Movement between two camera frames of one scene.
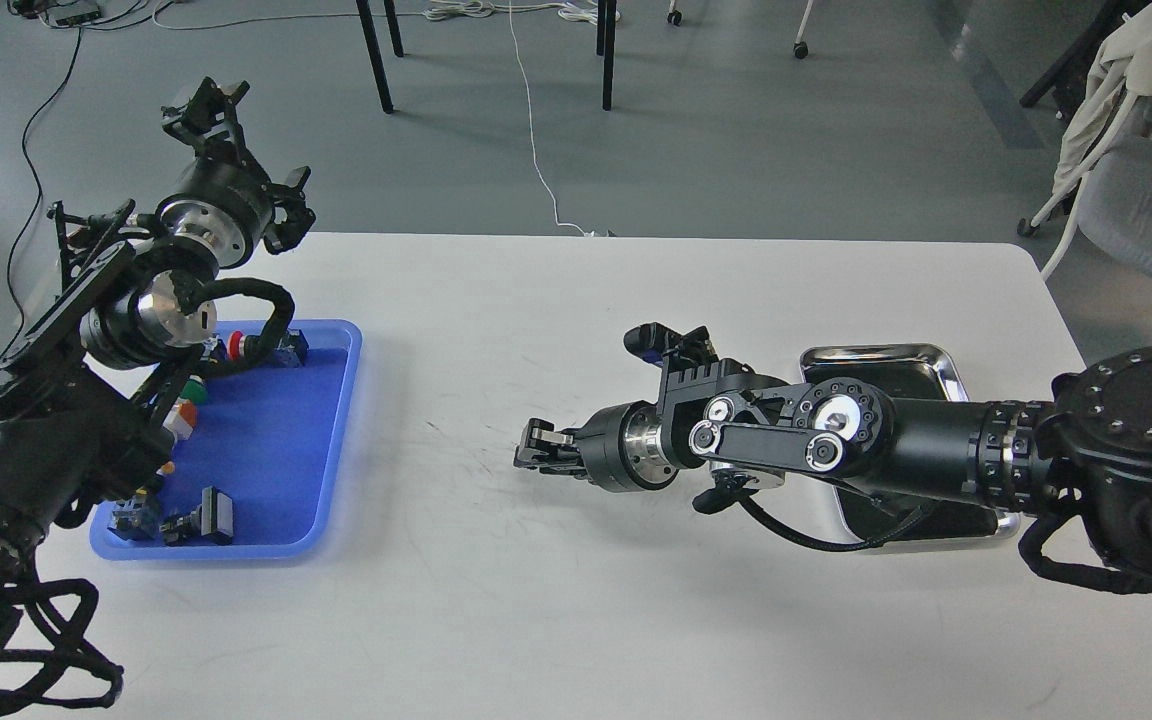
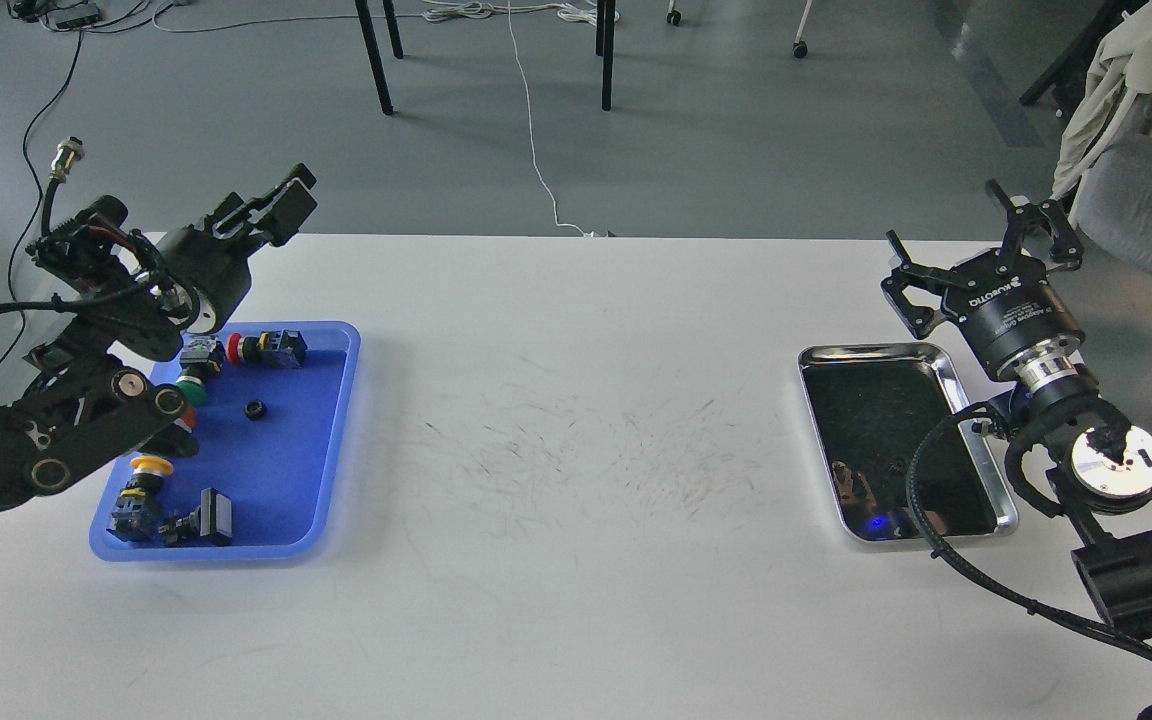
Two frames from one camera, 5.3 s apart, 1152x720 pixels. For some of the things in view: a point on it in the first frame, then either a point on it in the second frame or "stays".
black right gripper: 618,449 to 1001,301
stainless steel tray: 908,371 stays
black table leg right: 605,40 stays
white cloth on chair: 1135,55 stays
